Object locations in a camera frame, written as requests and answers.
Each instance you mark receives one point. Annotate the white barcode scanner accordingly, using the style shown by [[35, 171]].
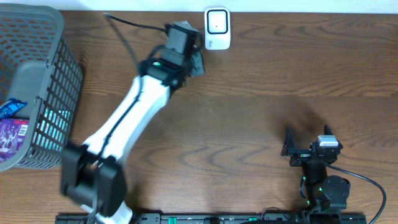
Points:
[[217, 28]]

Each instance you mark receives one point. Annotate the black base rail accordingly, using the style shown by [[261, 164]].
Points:
[[155, 218]]

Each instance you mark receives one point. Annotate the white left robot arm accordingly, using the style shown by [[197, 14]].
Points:
[[92, 174]]

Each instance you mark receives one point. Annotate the mint green wipes pack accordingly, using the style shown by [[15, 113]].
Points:
[[52, 129]]

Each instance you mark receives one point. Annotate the blue snack wrapper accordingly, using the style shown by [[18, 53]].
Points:
[[11, 107]]

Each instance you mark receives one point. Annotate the grey plastic mesh basket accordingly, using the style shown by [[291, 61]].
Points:
[[37, 67]]

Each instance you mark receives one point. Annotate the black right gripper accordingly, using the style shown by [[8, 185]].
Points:
[[305, 155]]

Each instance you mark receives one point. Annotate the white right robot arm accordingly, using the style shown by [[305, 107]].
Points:
[[325, 193]]

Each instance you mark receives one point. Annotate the purple Carefree pad pack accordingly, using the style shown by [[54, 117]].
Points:
[[13, 132]]

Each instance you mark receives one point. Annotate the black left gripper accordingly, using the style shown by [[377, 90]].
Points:
[[197, 62]]

